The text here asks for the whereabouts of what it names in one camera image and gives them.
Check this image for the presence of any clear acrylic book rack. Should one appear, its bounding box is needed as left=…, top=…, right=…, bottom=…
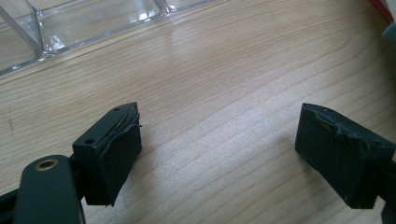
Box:
left=0, top=0, right=219, bottom=77

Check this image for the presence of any red hardcover book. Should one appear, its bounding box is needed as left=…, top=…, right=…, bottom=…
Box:
left=369, top=0, right=395, bottom=24

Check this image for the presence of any dark blue monster picture book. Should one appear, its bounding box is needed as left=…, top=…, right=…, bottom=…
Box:
left=382, top=21, right=396, bottom=44

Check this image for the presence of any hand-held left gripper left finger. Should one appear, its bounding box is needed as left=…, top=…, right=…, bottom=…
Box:
left=72, top=102, right=143, bottom=207

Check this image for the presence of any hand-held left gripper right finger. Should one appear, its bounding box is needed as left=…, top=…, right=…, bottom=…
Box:
left=294, top=103, right=396, bottom=210

